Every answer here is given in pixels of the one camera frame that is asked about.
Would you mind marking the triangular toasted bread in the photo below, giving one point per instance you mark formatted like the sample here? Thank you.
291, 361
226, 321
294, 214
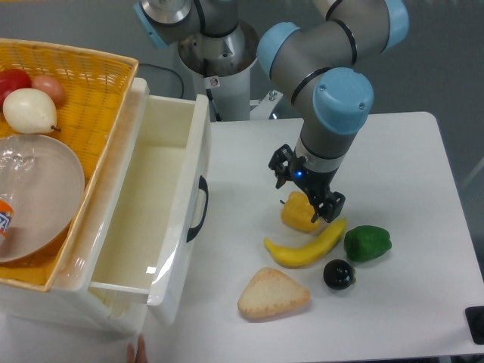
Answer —
271, 292

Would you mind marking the dark purple grape bunch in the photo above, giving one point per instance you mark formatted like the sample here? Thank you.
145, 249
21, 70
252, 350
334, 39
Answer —
338, 274

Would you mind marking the beige plate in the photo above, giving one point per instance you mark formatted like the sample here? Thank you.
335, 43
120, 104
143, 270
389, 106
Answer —
55, 190

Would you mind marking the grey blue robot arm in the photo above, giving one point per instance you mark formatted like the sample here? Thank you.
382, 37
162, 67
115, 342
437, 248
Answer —
313, 69

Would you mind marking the yellow wicker basket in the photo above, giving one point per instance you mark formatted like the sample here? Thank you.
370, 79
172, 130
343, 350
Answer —
97, 84

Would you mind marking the yellow banana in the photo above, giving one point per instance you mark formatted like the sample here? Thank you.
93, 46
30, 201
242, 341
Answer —
291, 257

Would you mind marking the person's fingers at bottom edge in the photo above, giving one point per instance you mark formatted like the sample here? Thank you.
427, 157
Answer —
138, 354

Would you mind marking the clear plastic bottle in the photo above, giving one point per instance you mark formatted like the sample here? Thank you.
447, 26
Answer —
17, 165

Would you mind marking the white open drawer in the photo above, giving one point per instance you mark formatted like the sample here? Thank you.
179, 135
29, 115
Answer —
145, 257

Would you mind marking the pink peach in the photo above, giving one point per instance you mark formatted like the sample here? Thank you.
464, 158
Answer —
52, 87

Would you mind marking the red apple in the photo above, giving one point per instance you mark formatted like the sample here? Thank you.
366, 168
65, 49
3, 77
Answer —
12, 80

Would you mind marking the white pear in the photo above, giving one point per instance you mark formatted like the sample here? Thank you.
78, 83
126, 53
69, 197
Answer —
30, 111

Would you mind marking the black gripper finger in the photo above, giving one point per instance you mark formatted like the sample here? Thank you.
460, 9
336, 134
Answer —
327, 205
280, 163

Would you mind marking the black device at table edge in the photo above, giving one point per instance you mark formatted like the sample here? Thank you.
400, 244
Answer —
475, 320

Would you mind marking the black drawer handle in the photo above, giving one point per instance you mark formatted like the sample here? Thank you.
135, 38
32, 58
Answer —
200, 209

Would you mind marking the white drawer cabinet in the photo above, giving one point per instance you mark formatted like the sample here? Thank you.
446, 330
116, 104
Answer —
70, 299

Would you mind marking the yellow bell pepper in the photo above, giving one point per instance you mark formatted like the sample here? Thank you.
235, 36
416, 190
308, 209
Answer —
298, 213

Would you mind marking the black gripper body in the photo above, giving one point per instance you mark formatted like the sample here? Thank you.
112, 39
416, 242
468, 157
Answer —
311, 173

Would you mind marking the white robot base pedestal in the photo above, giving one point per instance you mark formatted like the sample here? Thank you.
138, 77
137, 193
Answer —
220, 69

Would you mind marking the green bell pepper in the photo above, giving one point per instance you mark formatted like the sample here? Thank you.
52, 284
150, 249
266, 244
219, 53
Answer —
366, 242

